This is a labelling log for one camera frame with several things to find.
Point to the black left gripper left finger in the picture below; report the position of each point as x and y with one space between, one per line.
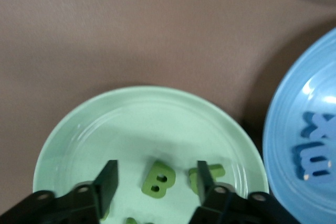
65 205

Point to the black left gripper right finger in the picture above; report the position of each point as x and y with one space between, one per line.
236 208

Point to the green letter g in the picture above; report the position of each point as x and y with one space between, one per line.
218 171

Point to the green letter N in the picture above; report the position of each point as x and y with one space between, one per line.
132 221

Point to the green letter B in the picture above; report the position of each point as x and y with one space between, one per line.
170 180

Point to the blue letter m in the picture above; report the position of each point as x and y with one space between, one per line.
302 161

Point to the blue plus sign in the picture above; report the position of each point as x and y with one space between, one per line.
319 127

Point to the green plate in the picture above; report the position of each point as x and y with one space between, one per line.
131 129

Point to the blue plate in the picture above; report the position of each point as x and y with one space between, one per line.
288 103

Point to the brown table cover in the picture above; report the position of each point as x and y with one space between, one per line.
105 24

